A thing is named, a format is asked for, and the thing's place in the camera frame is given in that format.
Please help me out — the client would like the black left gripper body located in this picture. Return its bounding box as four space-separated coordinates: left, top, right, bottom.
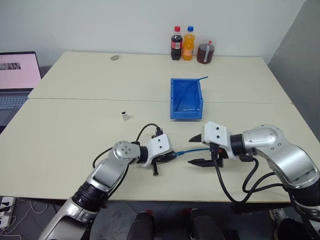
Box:
150 150 174 168

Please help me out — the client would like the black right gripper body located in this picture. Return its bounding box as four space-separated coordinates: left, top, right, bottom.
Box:
209 142 230 168

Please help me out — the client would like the blue network cable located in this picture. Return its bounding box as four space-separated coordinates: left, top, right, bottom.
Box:
174 147 211 158
174 76 209 112

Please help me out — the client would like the blue plastic bin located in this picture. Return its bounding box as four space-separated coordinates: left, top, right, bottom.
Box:
169 77 205 121

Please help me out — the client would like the dark rounded shape red spot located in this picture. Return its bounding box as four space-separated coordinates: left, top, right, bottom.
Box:
127 209 156 240

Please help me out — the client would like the wide dark rounded shape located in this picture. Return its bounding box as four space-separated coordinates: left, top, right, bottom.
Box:
187 207 226 240

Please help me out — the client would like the white sneaker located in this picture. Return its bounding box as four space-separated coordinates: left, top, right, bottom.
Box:
269 208 289 224

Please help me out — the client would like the clear jar dark liquid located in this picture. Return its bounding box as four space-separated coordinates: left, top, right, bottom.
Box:
196 37 217 65

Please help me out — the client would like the orange soda bottle blue cap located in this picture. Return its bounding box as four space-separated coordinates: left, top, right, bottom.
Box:
181 25 197 62

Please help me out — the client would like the cola bottle red cap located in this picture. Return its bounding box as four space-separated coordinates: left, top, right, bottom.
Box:
170 25 184 62

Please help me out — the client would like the dark trouser leg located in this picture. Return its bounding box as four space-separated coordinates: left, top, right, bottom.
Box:
273 217 305 240

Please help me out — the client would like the white power strip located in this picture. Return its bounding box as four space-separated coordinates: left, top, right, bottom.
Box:
0 196 16 229

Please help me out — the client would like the grey laptop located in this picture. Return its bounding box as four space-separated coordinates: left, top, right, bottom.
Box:
0 51 43 127

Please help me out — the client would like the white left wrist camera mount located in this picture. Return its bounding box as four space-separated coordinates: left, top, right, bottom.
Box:
141 133 174 168

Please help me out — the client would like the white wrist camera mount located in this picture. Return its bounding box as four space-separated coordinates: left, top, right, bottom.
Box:
141 133 174 168
201 121 237 161

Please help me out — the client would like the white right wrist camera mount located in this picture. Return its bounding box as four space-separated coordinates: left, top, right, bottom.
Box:
201 121 237 161

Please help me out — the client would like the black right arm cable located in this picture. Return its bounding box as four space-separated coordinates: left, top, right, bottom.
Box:
210 143 291 205

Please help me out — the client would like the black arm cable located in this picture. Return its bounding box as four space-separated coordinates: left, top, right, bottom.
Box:
91 123 165 201
210 143 291 205

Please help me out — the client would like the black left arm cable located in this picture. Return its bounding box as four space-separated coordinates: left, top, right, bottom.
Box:
91 123 165 201

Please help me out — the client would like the black table frame bar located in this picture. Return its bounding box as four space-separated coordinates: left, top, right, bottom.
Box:
229 201 294 214

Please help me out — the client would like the thin white floor wire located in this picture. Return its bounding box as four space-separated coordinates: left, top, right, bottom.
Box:
0 199 49 235

